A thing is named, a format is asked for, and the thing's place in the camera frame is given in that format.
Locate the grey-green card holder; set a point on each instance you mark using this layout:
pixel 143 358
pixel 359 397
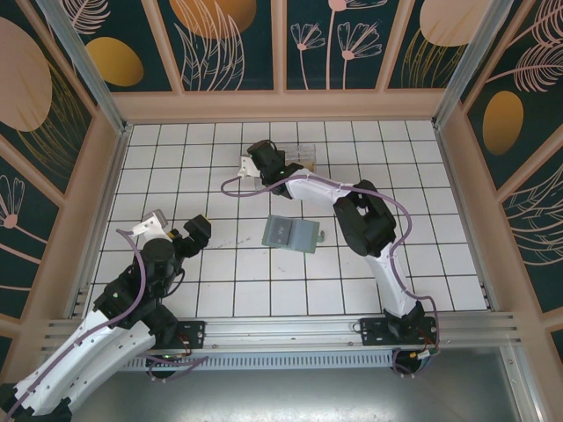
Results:
pixel 303 237

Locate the aluminium side rail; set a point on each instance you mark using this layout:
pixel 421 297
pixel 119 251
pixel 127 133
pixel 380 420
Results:
pixel 112 176
pixel 459 198

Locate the dark grey printed card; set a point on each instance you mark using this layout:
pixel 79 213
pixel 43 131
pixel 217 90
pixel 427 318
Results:
pixel 280 230

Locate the small green connector board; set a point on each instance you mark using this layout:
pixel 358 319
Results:
pixel 424 354

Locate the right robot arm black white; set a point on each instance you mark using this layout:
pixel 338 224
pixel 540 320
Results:
pixel 316 191

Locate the aluminium corner post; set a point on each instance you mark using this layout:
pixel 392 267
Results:
pixel 464 66
pixel 94 74

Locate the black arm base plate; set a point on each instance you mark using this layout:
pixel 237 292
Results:
pixel 374 334
pixel 195 336

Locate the grey metal sheet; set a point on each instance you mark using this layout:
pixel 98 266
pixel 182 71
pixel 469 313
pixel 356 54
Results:
pixel 281 395

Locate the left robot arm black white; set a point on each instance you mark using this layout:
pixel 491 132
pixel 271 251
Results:
pixel 114 357

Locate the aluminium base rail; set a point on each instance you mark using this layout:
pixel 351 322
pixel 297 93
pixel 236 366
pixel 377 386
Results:
pixel 281 329

